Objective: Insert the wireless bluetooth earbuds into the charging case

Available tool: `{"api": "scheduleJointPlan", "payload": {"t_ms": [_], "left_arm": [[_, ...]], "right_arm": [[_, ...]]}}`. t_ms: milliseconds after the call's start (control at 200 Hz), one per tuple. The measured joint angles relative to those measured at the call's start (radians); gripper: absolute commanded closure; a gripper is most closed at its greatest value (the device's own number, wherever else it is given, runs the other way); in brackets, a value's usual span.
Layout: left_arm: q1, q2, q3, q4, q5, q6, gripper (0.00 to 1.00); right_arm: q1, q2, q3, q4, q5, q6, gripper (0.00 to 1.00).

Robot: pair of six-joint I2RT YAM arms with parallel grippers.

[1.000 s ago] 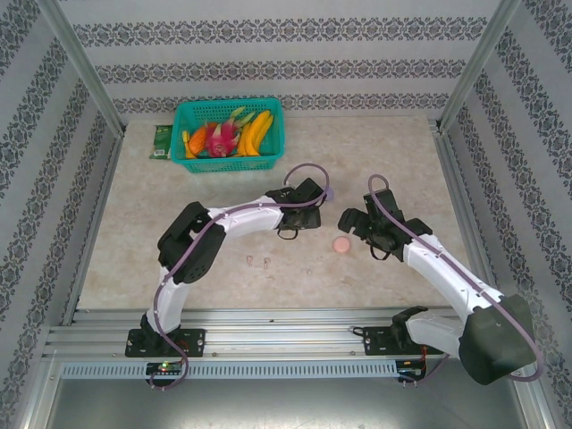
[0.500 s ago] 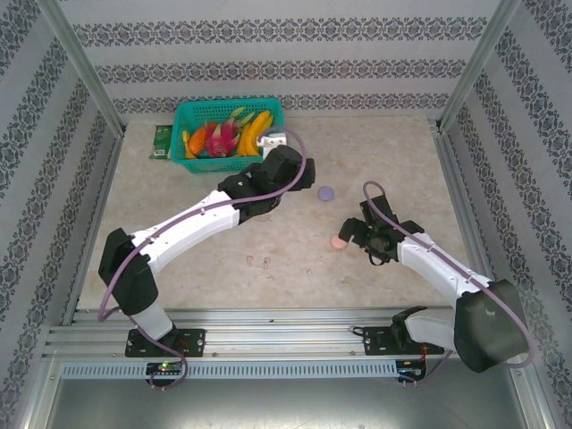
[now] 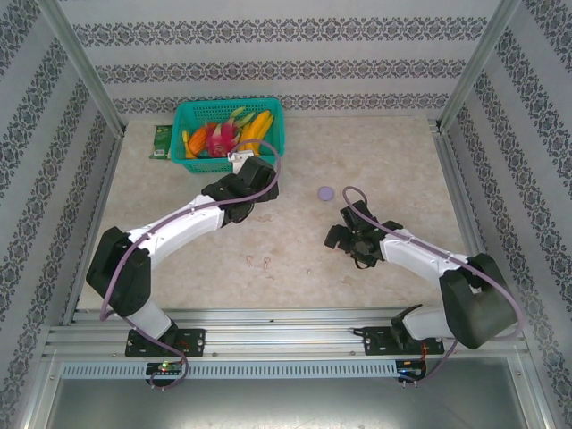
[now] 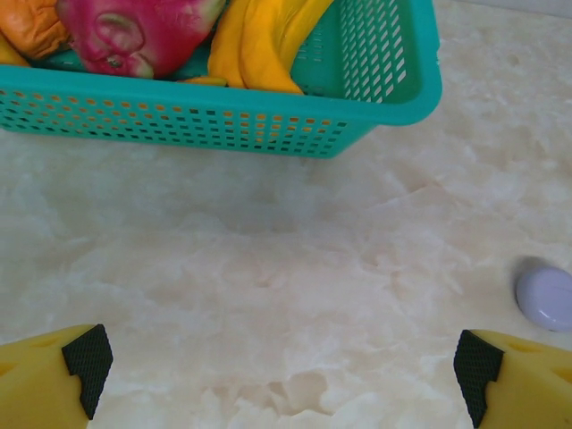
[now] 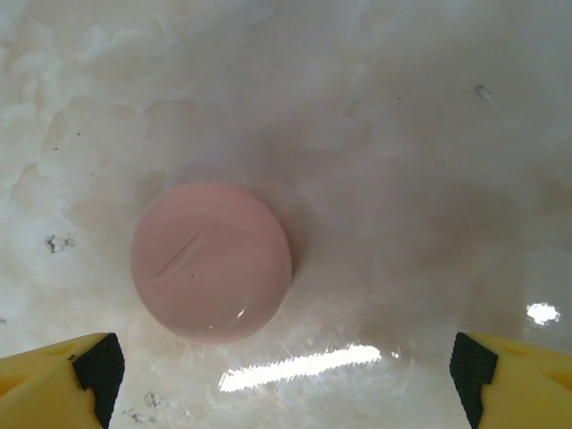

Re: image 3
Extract teal plastic basket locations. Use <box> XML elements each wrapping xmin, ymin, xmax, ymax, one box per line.
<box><xmin>171</xmin><ymin>97</ymin><xmax>287</xmax><ymax>174</ymax></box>

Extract pink dragon fruit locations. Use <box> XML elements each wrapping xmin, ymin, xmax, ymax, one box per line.
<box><xmin>204</xmin><ymin>106</ymin><xmax>256</xmax><ymax>157</ymax></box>

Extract yellow banana bunch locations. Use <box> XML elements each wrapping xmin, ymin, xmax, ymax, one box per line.
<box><xmin>235</xmin><ymin>109</ymin><xmax>274</xmax><ymax>156</ymax></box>

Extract orange mango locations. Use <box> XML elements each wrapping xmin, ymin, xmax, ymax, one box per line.
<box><xmin>187</xmin><ymin>126</ymin><xmax>209</xmax><ymax>153</ymax></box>

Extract small yellow fruit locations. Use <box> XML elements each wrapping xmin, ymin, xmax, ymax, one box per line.
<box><xmin>181</xmin><ymin>130</ymin><xmax>198</xmax><ymax>160</ymax></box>

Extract green snack packet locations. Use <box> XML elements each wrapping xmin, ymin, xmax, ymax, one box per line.
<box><xmin>148</xmin><ymin>124</ymin><xmax>174</xmax><ymax>161</ymax></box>

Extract grey sheet metal panel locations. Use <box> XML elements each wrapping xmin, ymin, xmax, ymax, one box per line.
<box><xmin>42</xmin><ymin>377</ymin><xmax>537</xmax><ymax>429</ymax></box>

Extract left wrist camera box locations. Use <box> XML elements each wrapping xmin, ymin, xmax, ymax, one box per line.
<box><xmin>226</xmin><ymin>149</ymin><xmax>261</xmax><ymax>164</ymax></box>

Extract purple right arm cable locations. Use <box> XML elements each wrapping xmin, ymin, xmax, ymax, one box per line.
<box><xmin>341</xmin><ymin>184</ymin><xmax>525</xmax><ymax>386</ymax></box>

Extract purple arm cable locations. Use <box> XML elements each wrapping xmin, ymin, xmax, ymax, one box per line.
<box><xmin>98</xmin><ymin>139</ymin><xmax>287</xmax><ymax>390</ymax></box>
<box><xmin>341</xmin><ymin>184</ymin><xmax>525</xmax><ymax>386</ymax></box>

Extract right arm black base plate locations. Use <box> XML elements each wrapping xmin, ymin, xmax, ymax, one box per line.
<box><xmin>362</xmin><ymin>324</ymin><xmax>446</xmax><ymax>357</ymax></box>

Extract aluminium side rail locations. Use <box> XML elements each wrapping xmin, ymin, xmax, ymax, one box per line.
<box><xmin>61</xmin><ymin>131</ymin><xmax>127</xmax><ymax>326</ymax></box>
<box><xmin>431</xmin><ymin>120</ymin><xmax>509</xmax><ymax>322</ymax></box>

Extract aluminium mounting rail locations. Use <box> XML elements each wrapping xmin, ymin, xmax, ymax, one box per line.
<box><xmin>42</xmin><ymin>307</ymin><xmax>533</xmax><ymax>361</ymax></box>

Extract white slotted cable duct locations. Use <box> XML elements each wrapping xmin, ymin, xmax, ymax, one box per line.
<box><xmin>60</xmin><ymin>360</ymin><xmax>399</xmax><ymax>380</ymax></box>

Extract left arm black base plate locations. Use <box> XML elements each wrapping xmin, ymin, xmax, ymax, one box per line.
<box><xmin>124</xmin><ymin>328</ymin><xmax>207</xmax><ymax>358</ymax></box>

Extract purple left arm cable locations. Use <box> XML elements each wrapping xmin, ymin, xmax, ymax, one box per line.
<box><xmin>98</xmin><ymin>139</ymin><xmax>287</xmax><ymax>390</ymax></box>

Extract aluminium frame post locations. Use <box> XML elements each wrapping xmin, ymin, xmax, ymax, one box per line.
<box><xmin>35</xmin><ymin>0</ymin><xmax>128</xmax><ymax>138</ymax></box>
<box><xmin>437</xmin><ymin>0</ymin><xmax>524</xmax><ymax>133</ymax></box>

